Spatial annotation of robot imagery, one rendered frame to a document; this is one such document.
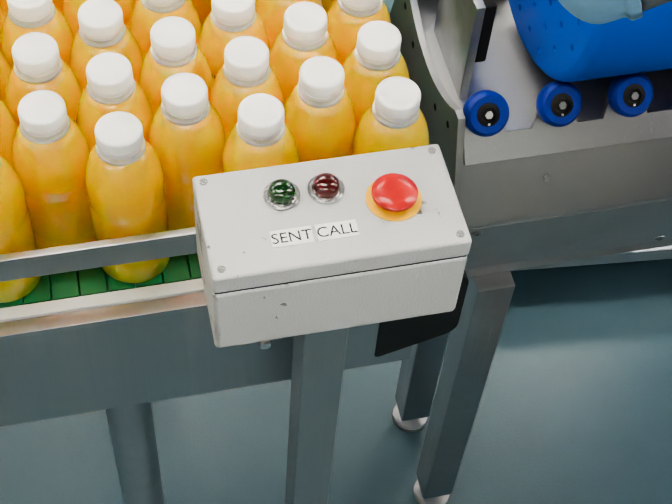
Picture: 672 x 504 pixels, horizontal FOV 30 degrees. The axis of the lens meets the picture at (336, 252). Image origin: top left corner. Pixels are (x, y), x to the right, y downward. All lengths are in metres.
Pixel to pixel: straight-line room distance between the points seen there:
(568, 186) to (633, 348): 0.99
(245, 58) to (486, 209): 0.34
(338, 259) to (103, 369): 0.36
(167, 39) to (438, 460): 0.98
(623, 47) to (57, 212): 0.52
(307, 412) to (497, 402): 1.00
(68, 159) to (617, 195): 0.58
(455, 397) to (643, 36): 0.73
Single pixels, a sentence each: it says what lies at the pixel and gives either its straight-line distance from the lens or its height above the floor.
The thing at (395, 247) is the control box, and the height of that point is 1.10.
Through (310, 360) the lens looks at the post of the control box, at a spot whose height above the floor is 0.91.
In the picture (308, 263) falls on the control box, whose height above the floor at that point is 1.10.
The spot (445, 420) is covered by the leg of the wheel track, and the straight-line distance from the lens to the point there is 1.79.
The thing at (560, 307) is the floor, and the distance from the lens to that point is 2.29.
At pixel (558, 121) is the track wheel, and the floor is 0.95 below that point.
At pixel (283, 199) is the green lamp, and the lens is 0.96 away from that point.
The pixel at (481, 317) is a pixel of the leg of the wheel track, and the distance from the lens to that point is 1.56.
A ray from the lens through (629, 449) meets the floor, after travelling 2.17.
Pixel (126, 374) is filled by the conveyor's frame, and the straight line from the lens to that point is 1.24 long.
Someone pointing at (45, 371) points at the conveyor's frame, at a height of 0.82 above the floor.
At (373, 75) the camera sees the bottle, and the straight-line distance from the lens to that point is 1.12.
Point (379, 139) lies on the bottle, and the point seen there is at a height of 1.05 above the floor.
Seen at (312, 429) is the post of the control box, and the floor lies 0.77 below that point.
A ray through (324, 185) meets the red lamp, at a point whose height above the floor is 1.11.
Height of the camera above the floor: 1.86
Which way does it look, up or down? 54 degrees down
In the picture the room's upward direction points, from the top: 5 degrees clockwise
